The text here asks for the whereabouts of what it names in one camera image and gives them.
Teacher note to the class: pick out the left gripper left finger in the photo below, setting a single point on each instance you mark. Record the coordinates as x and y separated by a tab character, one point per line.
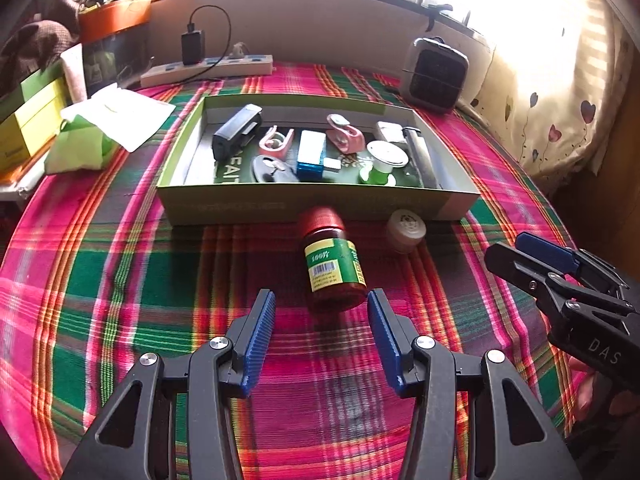
133	437

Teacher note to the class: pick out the white round small container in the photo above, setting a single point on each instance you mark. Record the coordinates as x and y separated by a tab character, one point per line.
405	230

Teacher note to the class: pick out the grey desk fan heater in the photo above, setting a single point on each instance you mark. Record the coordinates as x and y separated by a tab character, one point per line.
433	75

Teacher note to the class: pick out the brown fabric bow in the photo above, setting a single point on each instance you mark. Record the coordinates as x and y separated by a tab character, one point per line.
33	47

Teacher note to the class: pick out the plaid table cloth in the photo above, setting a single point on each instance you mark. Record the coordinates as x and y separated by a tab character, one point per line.
94	276

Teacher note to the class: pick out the black charger with cable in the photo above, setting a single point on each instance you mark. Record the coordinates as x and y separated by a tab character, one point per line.
193	43

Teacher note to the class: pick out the person right hand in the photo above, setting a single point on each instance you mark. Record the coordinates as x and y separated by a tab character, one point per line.
623	403

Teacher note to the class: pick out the pink clip small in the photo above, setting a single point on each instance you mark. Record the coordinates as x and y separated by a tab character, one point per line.
276	143

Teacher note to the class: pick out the blue usb dongle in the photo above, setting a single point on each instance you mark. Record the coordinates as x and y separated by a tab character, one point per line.
311	161

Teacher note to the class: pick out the black round disc gadget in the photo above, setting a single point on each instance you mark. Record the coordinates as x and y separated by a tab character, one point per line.
268	169

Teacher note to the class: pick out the brown bottle red cap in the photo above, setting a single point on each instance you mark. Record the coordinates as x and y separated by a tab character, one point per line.
334	271

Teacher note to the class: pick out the white paper sheet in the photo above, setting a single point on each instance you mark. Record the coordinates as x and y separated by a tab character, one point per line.
129	118

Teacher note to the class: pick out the heart pattern curtain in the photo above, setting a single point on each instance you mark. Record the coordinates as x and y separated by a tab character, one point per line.
557	75

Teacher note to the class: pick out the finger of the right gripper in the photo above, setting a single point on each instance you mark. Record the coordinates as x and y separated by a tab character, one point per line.
550	290
586	268

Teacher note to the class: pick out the white power strip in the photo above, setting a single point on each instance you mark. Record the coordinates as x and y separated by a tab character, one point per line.
172	73

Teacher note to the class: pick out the white power adapter plug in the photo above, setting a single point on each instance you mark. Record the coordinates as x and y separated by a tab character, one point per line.
391	133

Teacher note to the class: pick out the orange black planter box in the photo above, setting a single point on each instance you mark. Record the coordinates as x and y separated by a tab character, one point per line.
115	43

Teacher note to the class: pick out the green white spool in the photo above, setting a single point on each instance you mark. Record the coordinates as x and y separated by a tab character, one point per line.
386	157

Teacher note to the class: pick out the light green paper bag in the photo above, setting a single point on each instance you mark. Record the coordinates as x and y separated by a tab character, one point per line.
79	145

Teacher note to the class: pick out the black rectangular device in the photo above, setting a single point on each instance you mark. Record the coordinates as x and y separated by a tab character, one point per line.
234	135

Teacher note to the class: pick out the yellow green boxes stack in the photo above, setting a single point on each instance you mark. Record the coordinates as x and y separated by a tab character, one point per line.
31	115

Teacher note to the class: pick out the pink clip mint button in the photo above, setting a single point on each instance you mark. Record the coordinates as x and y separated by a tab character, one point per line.
346	138

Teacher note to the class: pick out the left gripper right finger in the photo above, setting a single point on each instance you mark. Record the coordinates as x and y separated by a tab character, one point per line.
510	433

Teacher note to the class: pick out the green cardboard tray box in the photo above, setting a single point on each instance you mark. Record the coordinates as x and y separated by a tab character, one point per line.
242	159

